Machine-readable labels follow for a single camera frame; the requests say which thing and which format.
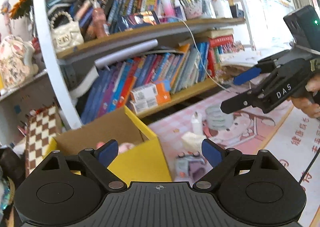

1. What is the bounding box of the cream quilted handbag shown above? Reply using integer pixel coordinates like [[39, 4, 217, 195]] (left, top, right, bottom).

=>
[[50, 11, 84, 53]]

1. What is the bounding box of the open white book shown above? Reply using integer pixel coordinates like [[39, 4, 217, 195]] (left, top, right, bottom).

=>
[[69, 66, 99, 99]]

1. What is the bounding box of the orange white box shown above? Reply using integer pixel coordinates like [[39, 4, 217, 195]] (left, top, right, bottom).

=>
[[131, 80, 171, 104], [130, 93, 171, 114]]

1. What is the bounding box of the upper orange white box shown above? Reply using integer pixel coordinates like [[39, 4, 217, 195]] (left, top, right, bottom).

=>
[[131, 80, 171, 104]]

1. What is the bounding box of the brown white chessboard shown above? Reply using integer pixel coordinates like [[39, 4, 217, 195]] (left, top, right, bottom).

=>
[[25, 105, 62, 176]]

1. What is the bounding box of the phone with picture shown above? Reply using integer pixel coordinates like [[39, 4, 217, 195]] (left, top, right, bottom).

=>
[[117, 11, 161, 32]]

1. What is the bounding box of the white USB charger plug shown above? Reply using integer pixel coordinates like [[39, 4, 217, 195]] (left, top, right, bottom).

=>
[[191, 112, 203, 135]]

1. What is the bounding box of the yellow cardboard box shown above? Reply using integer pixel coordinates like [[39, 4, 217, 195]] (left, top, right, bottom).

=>
[[54, 106, 171, 184]]

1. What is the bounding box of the clear tape roll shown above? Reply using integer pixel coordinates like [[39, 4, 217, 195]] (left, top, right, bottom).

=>
[[205, 105, 234, 130]]

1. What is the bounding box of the pink checkered desk mat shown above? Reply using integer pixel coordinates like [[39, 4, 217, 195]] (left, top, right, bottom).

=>
[[147, 77, 320, 227]]

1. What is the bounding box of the lower orange white box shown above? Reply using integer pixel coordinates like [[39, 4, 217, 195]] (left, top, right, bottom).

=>
[[130, 93, 171, 114]]

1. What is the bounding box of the purple toy camera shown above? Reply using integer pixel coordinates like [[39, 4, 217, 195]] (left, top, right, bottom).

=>
[[175, 151, 207, 181]]

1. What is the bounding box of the white lamp head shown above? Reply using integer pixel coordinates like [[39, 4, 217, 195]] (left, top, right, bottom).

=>
[[94, 39, 158, 69]]

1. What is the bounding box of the red thick dictionary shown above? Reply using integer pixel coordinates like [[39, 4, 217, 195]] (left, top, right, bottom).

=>
[[208, 35, 234, 48]]

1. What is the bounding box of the copper glitter bottle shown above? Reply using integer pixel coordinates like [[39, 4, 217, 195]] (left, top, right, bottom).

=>
[[92, 0, 109, 39]]

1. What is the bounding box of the person right hand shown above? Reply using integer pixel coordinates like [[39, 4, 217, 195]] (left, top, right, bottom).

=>
[[291, 74, 320, 119]]

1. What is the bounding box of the white cheese-shaped eraser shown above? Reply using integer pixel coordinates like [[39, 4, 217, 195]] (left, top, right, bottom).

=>
[[181, 132, 206, 153]]

